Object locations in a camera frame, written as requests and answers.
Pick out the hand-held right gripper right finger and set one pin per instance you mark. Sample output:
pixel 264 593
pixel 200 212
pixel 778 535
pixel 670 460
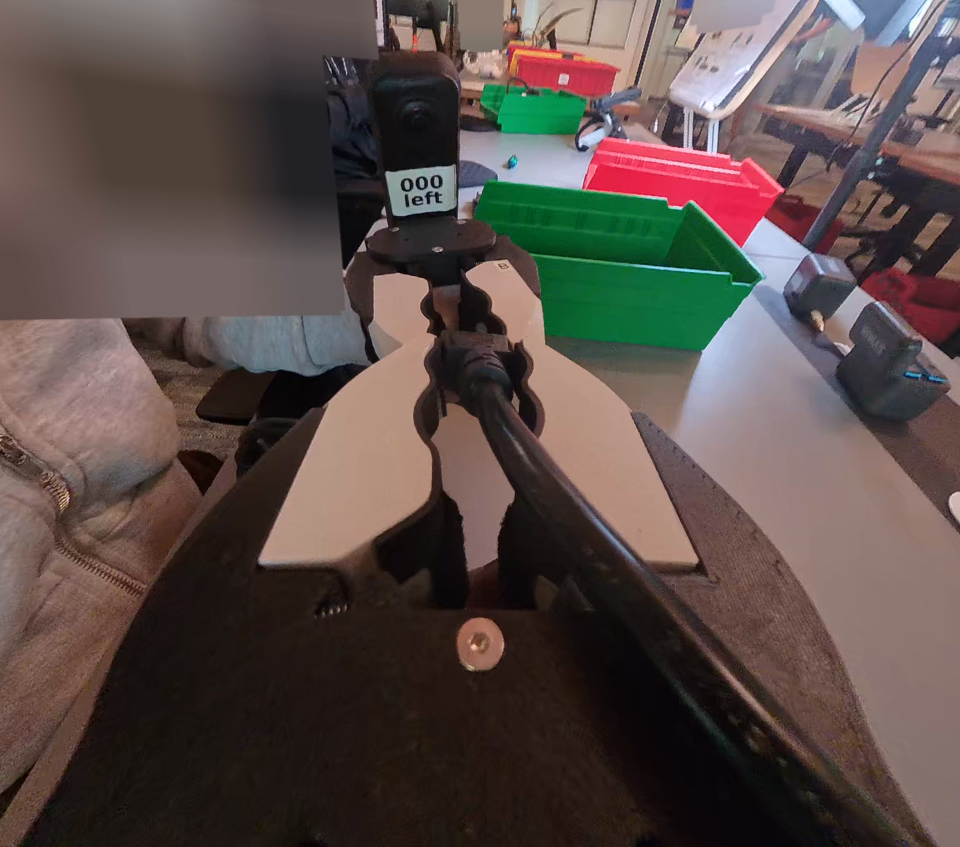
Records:
pixel 622 479

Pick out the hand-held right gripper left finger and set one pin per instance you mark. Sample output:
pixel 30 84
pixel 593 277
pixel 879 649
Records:
pixel 352 479

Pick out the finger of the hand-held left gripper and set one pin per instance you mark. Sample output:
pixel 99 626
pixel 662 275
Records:
pixel 397 314
pixel 517 307

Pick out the black power strip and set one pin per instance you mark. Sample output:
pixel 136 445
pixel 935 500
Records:
pixel 570 487

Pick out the grey power adapter block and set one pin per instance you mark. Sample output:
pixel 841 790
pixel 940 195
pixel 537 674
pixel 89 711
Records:
pixel 885 367

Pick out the green plastic bin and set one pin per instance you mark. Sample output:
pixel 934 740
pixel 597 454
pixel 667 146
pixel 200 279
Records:
pixel 540 116
pixel 637 292

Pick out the red plastic bin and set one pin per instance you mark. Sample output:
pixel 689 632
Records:
pixel 922 307
pixel 675 187
pixel 562 74

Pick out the white and grey handheld tool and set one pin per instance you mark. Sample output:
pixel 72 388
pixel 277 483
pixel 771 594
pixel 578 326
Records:
pixel 600 131

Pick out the dark grey battery case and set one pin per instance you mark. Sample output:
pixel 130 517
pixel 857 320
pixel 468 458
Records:
pixel 817 284

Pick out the grey zip hoodie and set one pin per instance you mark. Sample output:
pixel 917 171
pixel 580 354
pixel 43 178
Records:
pixel 75 487

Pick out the white poster board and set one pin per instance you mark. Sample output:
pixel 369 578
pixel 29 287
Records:
pixel 735 67

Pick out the wooden workbench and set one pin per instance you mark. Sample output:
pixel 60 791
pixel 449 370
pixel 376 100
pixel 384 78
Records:
pixel 825 128

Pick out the black tripod stand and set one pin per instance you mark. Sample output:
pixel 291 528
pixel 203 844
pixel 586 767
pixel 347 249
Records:
pixel 862 166

